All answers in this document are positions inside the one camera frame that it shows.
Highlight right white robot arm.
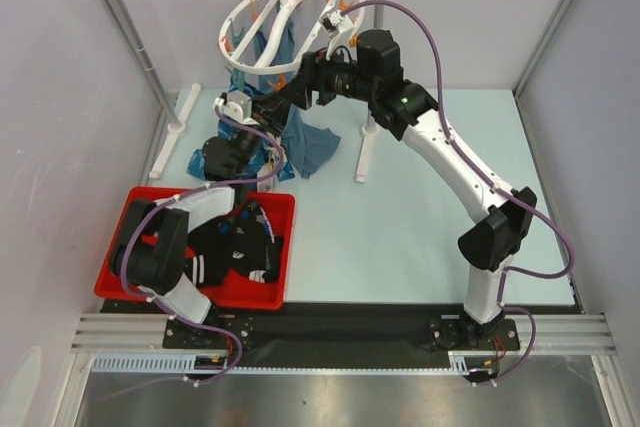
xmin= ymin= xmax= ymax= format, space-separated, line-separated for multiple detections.
xmin=275 ymin=29 xmax=537 ymax=348

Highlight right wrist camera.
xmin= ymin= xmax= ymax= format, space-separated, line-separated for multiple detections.
xmin=320 ymin=11 xmax=361 ymax=51

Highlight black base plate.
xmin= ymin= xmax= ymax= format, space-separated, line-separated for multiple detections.
xmin=100 ymin=300 xmax=580 ymax=370

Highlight black blue sunrise sock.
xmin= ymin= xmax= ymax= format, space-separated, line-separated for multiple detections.
xmin=217 ymin=200 xmax=276 ymax=249

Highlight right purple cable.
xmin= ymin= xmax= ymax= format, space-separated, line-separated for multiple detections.
xmin=342 ymin=0 xmax=576 ymax=388

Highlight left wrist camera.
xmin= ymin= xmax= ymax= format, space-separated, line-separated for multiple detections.
xmin=213 ymin=90 xmax=252 ymax=124

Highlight black white-striped sock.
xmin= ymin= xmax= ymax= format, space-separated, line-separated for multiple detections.
xmin=184 ymin=220 xmax=232 ymax=287

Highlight white round clip hanger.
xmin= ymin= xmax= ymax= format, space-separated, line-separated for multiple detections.
xmin=217 ymin=0 xmax=362 ymax=76

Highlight teal t-shirt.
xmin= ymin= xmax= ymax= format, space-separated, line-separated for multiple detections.
xmin=253 ymin=19 xmax=341 ymax=182

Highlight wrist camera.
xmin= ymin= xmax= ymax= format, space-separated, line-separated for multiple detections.
xmin=320 ymin=11 xmax=361 ymax=51
xmin=213 ymin=90 xmax=252 ymax=124

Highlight red plastic tray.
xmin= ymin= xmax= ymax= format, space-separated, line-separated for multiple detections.
xmin=94 ymin=186 xmax=296 ymax=309

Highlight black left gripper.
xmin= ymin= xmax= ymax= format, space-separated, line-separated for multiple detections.
xmin=230 ymin=91 xmax=291 ymax=174

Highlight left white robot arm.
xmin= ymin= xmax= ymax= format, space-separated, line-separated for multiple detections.
xmin=107 ymin=91 xmax=284 ymax=347

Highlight aluminium frame rail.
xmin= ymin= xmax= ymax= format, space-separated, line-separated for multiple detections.
xmin=71 ymin=313 xmax=616 ymax=365

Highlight orange clothes peg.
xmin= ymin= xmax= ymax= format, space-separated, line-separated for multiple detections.
xmin=268 ymin=74 xmax=287 ymax=91

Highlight blue shark-print shorts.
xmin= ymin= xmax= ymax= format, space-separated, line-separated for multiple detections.
xmin=187 ymin=71 xmax=296 ymax=183

